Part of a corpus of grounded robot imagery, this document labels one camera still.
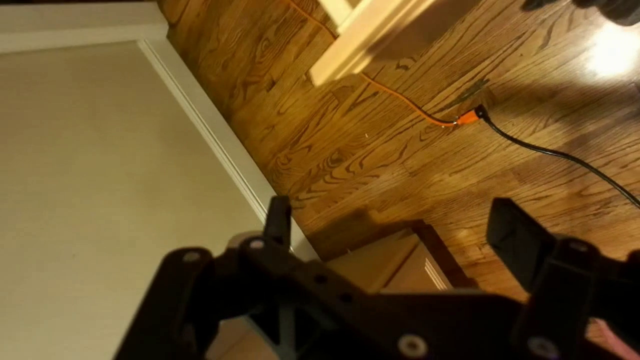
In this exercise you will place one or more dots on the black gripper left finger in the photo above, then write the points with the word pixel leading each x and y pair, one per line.
pixel 277 223

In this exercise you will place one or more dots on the brown cardboard box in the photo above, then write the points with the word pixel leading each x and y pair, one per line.
pixel 407 261

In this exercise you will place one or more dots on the light wooden board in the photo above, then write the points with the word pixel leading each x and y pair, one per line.
pixel 361 40

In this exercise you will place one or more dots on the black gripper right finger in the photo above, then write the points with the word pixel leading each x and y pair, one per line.
pixel 516 240

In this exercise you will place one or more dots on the white baseboard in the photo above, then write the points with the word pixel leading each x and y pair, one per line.
pixel 212 126

